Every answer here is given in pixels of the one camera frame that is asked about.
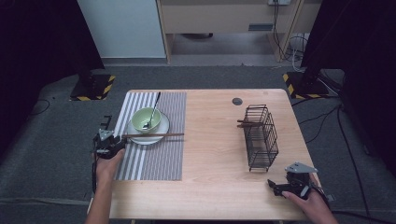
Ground black yellow striped stand base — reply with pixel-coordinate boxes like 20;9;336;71
282;71;331;101
69;74;117;102

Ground long black floor cable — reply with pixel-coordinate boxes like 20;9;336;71
336;105;396;224

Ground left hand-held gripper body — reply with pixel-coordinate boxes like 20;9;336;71
92;128;124;161

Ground grey vent grille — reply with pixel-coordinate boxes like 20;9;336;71
247;22;275;33

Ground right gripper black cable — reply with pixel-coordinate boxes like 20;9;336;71
310;182;332;210

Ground white cabinet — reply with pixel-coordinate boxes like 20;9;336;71
77;0;167;60

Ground dark round object under desk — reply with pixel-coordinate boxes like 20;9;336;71
179;32;215;40

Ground black wire basket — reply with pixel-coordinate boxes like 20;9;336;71
243;104;280;173

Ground white cable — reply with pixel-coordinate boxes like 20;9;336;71
288;32;310;73

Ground light wooden desk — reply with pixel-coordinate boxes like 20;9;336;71
155;0;323;65

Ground thin black floor cable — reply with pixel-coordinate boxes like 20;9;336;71
32;98;51;117

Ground black curtain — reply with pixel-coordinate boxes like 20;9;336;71
0;0;106;162
300;0;396;176

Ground hanging black cables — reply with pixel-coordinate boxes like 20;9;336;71
272;0;300;63

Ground person's right hand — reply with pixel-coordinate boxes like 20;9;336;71
280;172;332;218

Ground green bowl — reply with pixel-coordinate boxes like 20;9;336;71
130;106;163;135

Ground white plate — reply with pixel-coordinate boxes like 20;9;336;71
126;111;171;147

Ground curved black floor cable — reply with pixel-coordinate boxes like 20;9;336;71
299;105;343;145

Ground metal spoon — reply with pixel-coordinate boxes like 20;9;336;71
142;91;162;131

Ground grey striped placemat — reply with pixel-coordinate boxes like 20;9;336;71
112;91;188;182

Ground person's left hand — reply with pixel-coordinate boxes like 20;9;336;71
94;147;126;189

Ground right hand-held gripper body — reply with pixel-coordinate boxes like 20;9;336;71
284;161;318;201

